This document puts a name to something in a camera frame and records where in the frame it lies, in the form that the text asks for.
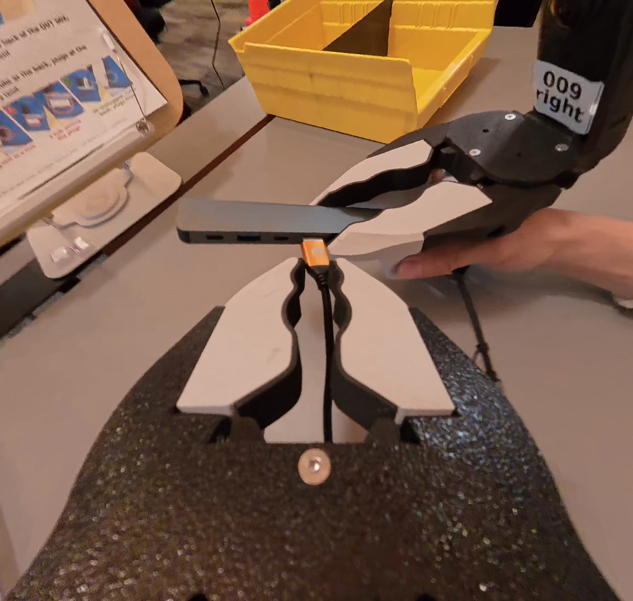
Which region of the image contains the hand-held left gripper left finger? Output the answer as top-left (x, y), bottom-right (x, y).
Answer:
top-left (176, 257), bottom-right (303, 431)

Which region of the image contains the orange plug usb cable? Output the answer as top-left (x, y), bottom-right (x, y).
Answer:
top-left (300, 238), bottom-right (338, 444)

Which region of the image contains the printed instruction sheet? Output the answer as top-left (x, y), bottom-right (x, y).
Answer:
top-left (0, 0), bottom-right (169, 216)

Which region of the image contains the person's right forearm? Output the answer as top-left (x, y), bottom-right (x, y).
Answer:
top-left (613, 220), bottom-right (633, 299)

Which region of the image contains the yellow plastic bin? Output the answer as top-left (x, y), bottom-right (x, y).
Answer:
top-left (228, 0), bottom-right (499, 145)

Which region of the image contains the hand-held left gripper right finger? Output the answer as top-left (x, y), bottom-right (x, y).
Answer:
top-left (329, 259), bottom-right (457, 434)

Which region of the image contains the instruction sheet on stand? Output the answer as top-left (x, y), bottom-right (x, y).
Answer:
top-left (0, 0), bottom-right (185, 280)

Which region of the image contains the person's right hand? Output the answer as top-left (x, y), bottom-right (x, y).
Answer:
top-left (396, 208), bottom-right (617, 293)

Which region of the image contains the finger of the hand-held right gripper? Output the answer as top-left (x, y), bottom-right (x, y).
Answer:
top-left (311, 138), bottom-right (446, 209)
top-left (327, 180), bottom-right (495, 281)

